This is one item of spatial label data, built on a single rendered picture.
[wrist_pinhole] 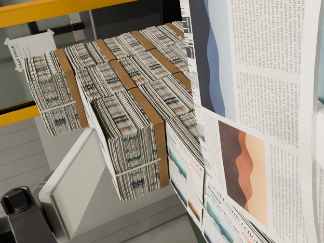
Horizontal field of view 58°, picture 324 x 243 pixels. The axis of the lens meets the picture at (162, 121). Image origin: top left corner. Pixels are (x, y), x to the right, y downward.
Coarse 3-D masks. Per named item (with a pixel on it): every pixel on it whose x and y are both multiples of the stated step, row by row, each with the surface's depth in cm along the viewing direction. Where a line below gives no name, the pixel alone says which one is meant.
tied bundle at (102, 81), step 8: (104, 64) 149; (80, 72) 146; (88, 72) 145; (96, 72) 144; (104, 72) 143; (112, 72) 142; (80, 80) 140; (88, 80) 139; (96, 80) 139; (104, 80) 139; (112, 80) 138; (120, 80) 138; (88, 88) 134; (96, 88) 134; (104, 88) 134; (112, 88) 132; (120, 88) 132; (88, 96) 128; (96, 96) 128; (104, 96) 129
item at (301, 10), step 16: (304, 0) 16; (320, 64) 16; (320, 80) 17; (320, 96) 17; (320, 176) 19; (320, 192) 20; (320, 208) 20; (304, 224) 22; (320, 224) 21; (304, 240) 23
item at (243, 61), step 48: (192, 0) 27; (240, 0) 21; (288, 0) 17; (192, 48) 29; (240, 48) 22; (288, 48) 18; (240, 96) 24; (288, 96) 20; (240, 144) 27; (288, 144) 21; (240, 192) 29; (288, 192) 23; (288, 240) 25
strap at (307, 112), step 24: (312, 0) 14; (312, 24) 14; (312, 48) 14; (312, 72) 15; (312, 96) 15; (312, 120) 15; (312, 144) 16; (312, 168) 17; (312, 192) 17; (312, 216) 18; (312, 240) 20
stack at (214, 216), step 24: (168, 48) 160; (144, 72) 142; (168, 72) 140; (168, 96) 125; (192, 96) 124; (168, 120) 112; (192, 120) 113; (168, 144) 118; (192, 144) 102; (168, 168) 129; (192, 168) 101; (192, 192) 109; (216, 192) 88; (192, 216) 119; (216, 216) 94; (240, 216) 79; (216, 240) 101; (240, 240) 83; (264, 240) 73
